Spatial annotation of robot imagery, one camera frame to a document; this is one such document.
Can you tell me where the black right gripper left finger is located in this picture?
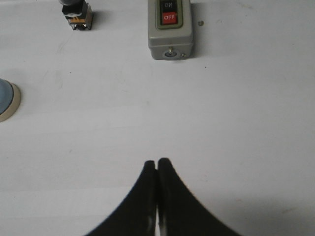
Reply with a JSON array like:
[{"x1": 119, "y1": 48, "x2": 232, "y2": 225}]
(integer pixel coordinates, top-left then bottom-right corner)
[{"x1": 87, "y1": 160, "x2": 157, "y2": 236}]

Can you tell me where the grey on off switch box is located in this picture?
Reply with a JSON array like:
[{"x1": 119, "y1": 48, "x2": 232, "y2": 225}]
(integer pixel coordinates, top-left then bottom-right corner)
[{"x1": 147, "y1": 0, "x2": 193, "y2": 60}]

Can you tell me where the black rotary selector switch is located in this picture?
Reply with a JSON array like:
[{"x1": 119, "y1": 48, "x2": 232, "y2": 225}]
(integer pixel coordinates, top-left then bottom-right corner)
[{"x1": 59, "y1": 0, "x2": 94, "y2": 30}]

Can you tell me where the blue desk bell cream base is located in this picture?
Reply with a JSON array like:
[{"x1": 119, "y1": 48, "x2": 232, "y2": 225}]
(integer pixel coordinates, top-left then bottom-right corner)
[{"x1": 0, "y1": 79, "x2": 22, "y2": 122}]

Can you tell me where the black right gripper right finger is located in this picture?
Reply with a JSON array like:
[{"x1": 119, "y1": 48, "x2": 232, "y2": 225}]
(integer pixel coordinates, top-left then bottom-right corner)
[{"x1": 157, "y1": 158, "x2": 239, "y2": 236}]

